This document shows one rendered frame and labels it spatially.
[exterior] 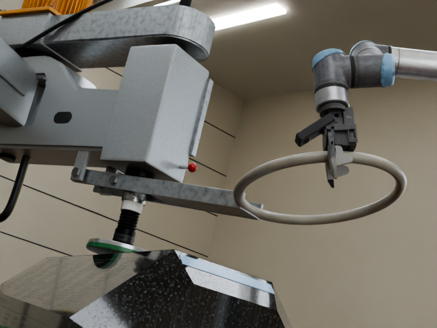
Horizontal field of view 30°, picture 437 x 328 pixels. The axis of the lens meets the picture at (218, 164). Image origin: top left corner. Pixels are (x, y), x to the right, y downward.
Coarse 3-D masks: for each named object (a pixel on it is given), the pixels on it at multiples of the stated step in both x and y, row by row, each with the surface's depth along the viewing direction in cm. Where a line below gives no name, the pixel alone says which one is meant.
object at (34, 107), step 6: (36, 90) 304; (42, 90) 305; (36, 96) 304; (36, 102) 303; (36, 108) 303; (30, 114) 301; (36, 114) 303; (30, 120) 301; (0, 126) 300; (6, 126) 299; (12, 126) 299; (18, 126) 299; (24, 126) 300
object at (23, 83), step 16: (0, 48) 274; (0, 64) 275; (16, 64) 285; (0, 80) 277; (16, 80) 286; (32, 80) 296; (0, 96) 278; (16, 96) 288; (32, 96) 298; (0, 112) 283; (16, 112) 289
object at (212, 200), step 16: (96, 176) 268; (112, 176) 263; (128, 176) 261; (96, 192) 281; (112, 192) 277; (144, 192) 255; (160, 192) 252; (176, 192) 248; (192, 192) 245; (208, 192) 242; (224, 192) 239; (192, 208) 257; (208, 208) 250; (224, 208) 242; (240, 208) 234
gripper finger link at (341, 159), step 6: (336, 150) 205; (342, 150) 206; (336, 156) 204; (342, 156) 204; (348, 156) 204; (330, 162) 203; (336, 162) 203; (342, 162) 203; (348, 162) 203; (330, 168) 203; (336, 168) 202; (336, 174) 202
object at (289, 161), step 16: (272, 160) 212; (288, 160) 209; (304, 160) 208; (320, 160) 207; (352, 160) 208; (368, 160) 209; (384, 160) 212; (256, 176) 215; (400, 176) 218; (240, 192) 224; (400, 192) 228; (256, 208) 241; (368, 208) 242; (288, 224) 249; (304, 224) 249; (320, 224) 249
